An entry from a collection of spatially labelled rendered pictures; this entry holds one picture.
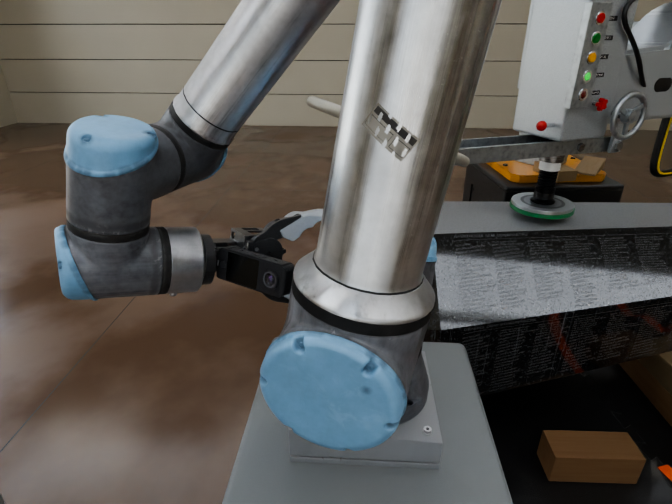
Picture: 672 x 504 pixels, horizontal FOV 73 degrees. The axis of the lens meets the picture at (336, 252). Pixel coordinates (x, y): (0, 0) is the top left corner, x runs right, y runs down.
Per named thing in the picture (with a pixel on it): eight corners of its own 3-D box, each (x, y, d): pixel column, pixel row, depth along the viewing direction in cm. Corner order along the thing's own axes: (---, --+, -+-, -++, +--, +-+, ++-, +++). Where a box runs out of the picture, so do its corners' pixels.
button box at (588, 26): (581, 106, 142) (605, 2, 130) (589, 107, 140) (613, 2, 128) (562, 107, 140) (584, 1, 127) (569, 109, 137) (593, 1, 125)
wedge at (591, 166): (582, 164, 243) (585, 155, 240) (603, 167, 237) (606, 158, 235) (572, 173, 229) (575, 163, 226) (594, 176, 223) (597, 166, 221)
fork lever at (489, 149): (578, 141, 176) (582, 128, 173) (624, 152, 160) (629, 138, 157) (426, 154, 150) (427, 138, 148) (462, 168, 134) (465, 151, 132)
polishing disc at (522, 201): (586, 213, 159) (587, 210, 158) (527, 216, 157) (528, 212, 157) (554, 194, 178) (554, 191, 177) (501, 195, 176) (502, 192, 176)
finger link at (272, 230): (292, 205, 68) (244, 239, 66) (297, 207, 67) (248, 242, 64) (306, 230, 71) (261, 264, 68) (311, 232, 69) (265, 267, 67)
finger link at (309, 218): (307, 191, 74) (262, 223, 71) (326, 196, 69) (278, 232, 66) (315, 207, 76) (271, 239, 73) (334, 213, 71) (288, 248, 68)
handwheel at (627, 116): (615, 133, 158) (627, 87, 151) (642, 139, 149) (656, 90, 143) (583, 136, 152) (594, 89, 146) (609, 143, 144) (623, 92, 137)
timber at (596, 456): (548, 481, 159) (555, 457, 154) (536, 452, 170) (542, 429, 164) (636, 484, 158) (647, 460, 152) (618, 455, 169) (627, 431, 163)
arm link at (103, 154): (120, 105, 57) (116, 197, 62) (41, 115, 46) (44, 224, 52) (187, 129, 55) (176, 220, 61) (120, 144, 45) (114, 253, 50)
